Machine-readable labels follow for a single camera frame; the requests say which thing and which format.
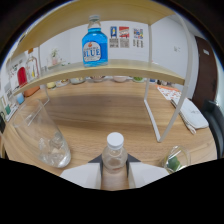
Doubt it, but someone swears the glass jar with green garnish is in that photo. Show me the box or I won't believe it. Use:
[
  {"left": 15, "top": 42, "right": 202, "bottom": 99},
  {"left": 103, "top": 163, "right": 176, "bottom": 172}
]
[{"left": 162, "top": 145, "right": 192, "bottom": 174}]

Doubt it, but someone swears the clear bottle with white cap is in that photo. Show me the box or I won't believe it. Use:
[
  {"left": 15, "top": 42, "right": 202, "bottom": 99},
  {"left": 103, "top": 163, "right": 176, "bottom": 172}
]
[{"left": 101, "top": 131, "right": 129, "bottom": 175}]

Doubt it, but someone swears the printed paper cup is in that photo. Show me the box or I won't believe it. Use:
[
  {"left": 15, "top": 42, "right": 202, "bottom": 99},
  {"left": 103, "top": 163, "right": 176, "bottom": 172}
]
[{"left": 69, "top": 77, "right": 86, "bottom": 85}]

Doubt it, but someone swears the small light blue cup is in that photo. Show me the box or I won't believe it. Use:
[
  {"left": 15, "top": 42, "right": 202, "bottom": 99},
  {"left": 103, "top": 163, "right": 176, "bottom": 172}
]
[{"left": 15, "top": 92, "right": 26, "bottom": 105}]

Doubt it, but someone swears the clear drinking glass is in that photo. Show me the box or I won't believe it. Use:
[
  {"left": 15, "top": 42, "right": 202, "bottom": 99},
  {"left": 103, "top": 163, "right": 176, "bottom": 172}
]
[{"left": 12, "top": 98, "right": 72, "bottom": 169}]

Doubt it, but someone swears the white notebook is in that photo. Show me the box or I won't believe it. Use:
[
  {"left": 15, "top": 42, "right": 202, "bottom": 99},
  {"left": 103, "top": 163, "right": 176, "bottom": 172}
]
[{"left": 170, "top": 96, "right": 210, "bottom": 132}]

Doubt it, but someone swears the black chair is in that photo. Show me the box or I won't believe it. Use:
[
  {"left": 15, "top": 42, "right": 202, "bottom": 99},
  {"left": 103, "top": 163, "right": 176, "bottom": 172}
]
[{"left": 203, "top": 99, "right": 224, "bottom": 159}]

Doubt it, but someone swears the orange patterned pamphlet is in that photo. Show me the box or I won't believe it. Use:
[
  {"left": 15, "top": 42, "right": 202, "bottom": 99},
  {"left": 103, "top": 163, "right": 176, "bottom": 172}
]
[{"left": 155, "top": 84, "right": 183, "bottom": 101}]

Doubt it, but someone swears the white bowl with dark rim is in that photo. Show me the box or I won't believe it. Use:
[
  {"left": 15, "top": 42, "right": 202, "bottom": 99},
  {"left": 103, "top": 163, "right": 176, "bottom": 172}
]
[{"left": 113, "top": 75, "right": 128, "bottom": 83}]

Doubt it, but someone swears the orange pot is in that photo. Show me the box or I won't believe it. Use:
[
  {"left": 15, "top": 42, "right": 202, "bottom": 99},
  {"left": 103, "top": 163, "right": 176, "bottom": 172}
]
[{"left": 23, "top": 85, "right": 41, "bottom": 98}]

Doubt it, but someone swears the two-tier wooden shelf rack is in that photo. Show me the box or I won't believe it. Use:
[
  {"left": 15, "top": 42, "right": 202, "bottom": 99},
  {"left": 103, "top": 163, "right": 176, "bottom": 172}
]
[{"left": 6, "top": 0, "right": 195, "bottom": 144}]

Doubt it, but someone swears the dark brown door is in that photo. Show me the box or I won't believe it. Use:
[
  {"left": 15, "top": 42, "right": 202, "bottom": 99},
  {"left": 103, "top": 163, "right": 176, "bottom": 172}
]
[{"left": 191, "top": 35, "right": 213, "bottom": 111}]

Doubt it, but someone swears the small red liquid bottle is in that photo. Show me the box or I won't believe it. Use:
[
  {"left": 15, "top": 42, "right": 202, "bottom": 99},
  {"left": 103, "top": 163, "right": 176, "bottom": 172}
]
[{"left": 17, "top": 66, "right": 29, "bottom": 88}]

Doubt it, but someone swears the clear bottle with orange cap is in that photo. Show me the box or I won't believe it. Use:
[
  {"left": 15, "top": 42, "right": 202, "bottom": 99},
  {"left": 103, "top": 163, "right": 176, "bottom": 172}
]
[{"left": 25, "top": 49, "right": 40, "bottom": 83}]

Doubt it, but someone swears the blue liquid bottle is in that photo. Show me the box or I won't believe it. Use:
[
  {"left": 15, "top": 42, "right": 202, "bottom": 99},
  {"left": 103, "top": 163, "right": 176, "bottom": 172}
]
[{"left": 81, "top": 14, "right": 109, "bottom": 68}]

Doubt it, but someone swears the multicolour wall poster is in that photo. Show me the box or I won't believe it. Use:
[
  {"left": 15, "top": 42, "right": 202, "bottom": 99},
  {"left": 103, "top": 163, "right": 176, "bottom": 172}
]
[{"left": 133, "top": 27, "right": 144, "bottom": 48}]

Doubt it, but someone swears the red wall poster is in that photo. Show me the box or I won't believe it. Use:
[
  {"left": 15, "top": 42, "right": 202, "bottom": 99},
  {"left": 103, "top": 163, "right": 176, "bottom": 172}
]
[{"left": 118, "top": 26, "right": 130, "bottom": 48}]

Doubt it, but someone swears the blue wall poster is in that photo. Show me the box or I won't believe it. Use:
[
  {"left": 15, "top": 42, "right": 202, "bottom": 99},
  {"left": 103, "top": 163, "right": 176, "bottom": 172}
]
[{"left": 109, "top": 26, "right": 119, "bottom": 48}]

